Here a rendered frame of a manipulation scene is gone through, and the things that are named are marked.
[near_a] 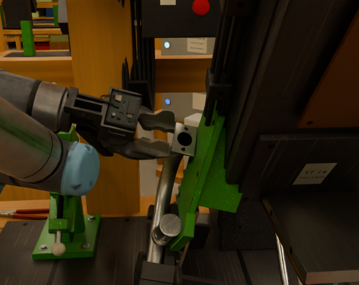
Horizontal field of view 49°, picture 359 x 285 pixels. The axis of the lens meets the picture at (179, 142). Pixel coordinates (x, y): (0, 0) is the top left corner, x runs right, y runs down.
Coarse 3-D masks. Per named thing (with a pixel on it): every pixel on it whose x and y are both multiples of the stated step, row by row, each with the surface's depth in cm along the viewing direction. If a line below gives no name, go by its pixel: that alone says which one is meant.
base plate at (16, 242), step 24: (144, 216) 101; (0, 240) 92; (24, 240) 92; (120, 240) 92; (144, 240) 92; (216, 240) 92; (0, 264) 84; (24, 264) 84; (48, 264) 84; (72, 264) 84; (96, 264) 84; (120, 264) 84; (192, 264) 84; (216, 264) 84; (240, 264) 84; (264, 264) 84; (288, 264) 84
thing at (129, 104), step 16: (80, 96) 63; (112, 96) 62; (128, 96) 63; (64, 112) 62; (80, 112) 61; (96, 112) 61; (112, 112) 62; (128, 112) 62; (64, 128) 63; (96, 128) 66; (112, 128) 61; (128, 128) 62; (112, 144) 66
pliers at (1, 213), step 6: (0, 210) 106; (6, 210) 106; (12, 210) 106; (18, 210) 106; (24, 210) 106; (30, 210) 106; (36, 210) 106; (42, 210) 106; (48, 210) 106; (0, 216) 105; (6, 216) 104; (12, 216) 104; (18, 216) 103; (24, 216) 103; (30, 216) 103; (36, 216) 103; (42, 216) 103
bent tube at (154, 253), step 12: (180, 132) 69; (192, 132) 69; (180, 144) 68; (192, 144) 68; (180, 156) 72; (192, 156) 68; (168, 168) 77; (168, 180) 78; (168, 192) 78; (156, 204) 77; (168, 204) 77; (156, 216) 76; (156, 252) 72
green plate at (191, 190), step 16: (208, 128) 62; (224, 128) 60; (208, 144) 60; (224, 144) 61; (192, 160) 69; (208, 160) 61; (192, 176) 67; (208, 176) 63; (224, 176) 63; (192, 192) 64; (208, 192) 64; (224, 192) 64; (192, 208) 64; (224, 208) 66
